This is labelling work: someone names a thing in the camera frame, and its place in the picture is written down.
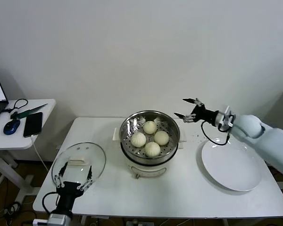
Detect white steamed baozi bun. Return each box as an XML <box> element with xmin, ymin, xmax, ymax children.
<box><xmin>143</xmin><ymin>121</ymin><xmax>157</xmax><ymax>135</ymax></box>
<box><xmin>131</xmin><ymin>132</ymin><xmax>147</xmax><ymax>148</ymax></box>
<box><xmin>145</xmin><ymin>141</ymin><xmax>161</xmax><ymax>158</ymax></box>
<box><xmin>154</xmin><ymin>130</ymin><xmax>170</xmax><ymax>146</ymax></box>

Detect white electric cooker pot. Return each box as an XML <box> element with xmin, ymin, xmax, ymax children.
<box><xmin>112</xmin><ymin>128</ymin><xmax>187</xmax><ymax>180</ymax></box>

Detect glass lid with cream handle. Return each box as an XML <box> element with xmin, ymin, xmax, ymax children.
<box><xmin>51</xmin><ymin>142</ymin><xmax>107</xmax><ymax>189</ymax></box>

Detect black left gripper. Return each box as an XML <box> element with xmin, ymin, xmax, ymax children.
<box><xmin>53</xmin><ymin>161</ymin><xmax>93</xmax><ymax>212</ymax></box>

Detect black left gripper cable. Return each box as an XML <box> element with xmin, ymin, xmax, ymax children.
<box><xmin>42</xmin><ymin>192</ymin><xmax>60</xmax><ymax>214</ymax></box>

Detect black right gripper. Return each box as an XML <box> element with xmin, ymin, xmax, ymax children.
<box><xmin>173</xmin><ymin>97</ymin><xmax>219</xmax><ymax>126</ymax></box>

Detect black floor cables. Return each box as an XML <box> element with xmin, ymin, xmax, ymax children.
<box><xmin>3</xmin><ymin>200</ymin><xmax>40</xmax><ymax>226</ymax></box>

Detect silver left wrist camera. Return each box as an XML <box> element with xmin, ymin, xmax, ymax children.
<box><xmin>32</xmin><ymin>213</ymin><xmax>68</xmax><ymax>226</ymax></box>

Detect white charging cable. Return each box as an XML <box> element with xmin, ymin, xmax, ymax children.
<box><xmin>30</xmin><ymin>135</ymin><xmax>49</xmax><ymax>172</ymax></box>

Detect green blade knife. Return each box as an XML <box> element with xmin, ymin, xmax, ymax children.
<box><xmin>10</xmin><ymin>103</ymin><xmax>49</xmax><ymax>120</ymax></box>

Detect blue computer mouse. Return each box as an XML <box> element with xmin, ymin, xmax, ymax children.
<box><xmin>3</xmin><ymin>119</ymin><xmax>21</xmax><ymax>136</ymax></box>

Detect stainless steel steamer basket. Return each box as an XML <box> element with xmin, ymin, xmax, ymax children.
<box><xmin>119</xmin><ymin>110</ymin><xmax>181</xmax><ymax>165</ymax></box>

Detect white oval plate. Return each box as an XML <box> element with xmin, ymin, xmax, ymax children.
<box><xmin>201</xmin><ymin>137</ymin><xmax>262</xmax><ymax>192</ymax></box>

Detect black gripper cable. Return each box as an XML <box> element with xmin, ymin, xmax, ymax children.
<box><xmin>200</xmin><ymin>120</ymin><xmax>232</xmax><ymax>146</ymax></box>
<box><xmin>42</xmin><ymin>192</ymin><xmax>60</xmax><ymax>214</ymax></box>

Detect black smartphone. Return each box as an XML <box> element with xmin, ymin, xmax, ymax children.
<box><xmin>23</xmin><ymin>112</ymin><xmax>43</xmax><ymax>138</ymax></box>

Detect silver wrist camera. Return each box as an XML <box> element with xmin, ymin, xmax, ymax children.
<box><xmin>216</xmin><ymin>105</ymin><xmax>236</xmax><ymax>132</ymax></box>
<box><xmin>32</xmin><ymin>213</ymin><xmax>68</xmax><ymax>226</ymax></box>

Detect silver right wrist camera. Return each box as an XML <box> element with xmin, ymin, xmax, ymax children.
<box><xmin>216</xmin><ymin>105</ymin><xmax>236</xmax><ymax>132</ymax></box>

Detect white side table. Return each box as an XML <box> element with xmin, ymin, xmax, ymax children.
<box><xmin>0</xmin><ymin>98</ymin><xmax>56</xmax><ymax>204</ymax></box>

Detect black looped cable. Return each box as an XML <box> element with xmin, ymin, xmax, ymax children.
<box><xmin>3</xmin><ymin>98</ymin><xmax>29</xmax><ymax>115</ymax></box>

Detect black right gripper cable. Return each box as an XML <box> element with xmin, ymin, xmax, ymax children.
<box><xmin>200</xmin><ymin>120</ymin><xmax>232</xmax><ymax>146</ymax></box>

